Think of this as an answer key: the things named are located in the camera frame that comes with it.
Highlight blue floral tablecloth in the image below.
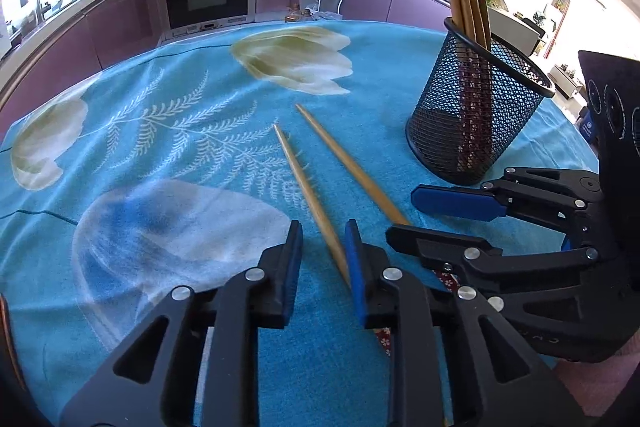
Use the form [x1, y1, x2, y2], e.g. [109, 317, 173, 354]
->
[0, 18, 601, 427]

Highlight black mesh cup holder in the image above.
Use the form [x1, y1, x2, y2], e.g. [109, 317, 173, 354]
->
[405, 17, 555, 185]

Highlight smartphone with orange edge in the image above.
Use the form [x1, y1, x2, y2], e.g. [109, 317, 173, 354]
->
[1, 296, 27, 391]

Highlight black camera box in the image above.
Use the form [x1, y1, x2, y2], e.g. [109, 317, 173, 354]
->
[578, 51, 639, 259]

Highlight pink sleeve forearm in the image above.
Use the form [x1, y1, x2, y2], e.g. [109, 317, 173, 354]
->
[553, 343, 639, 417]

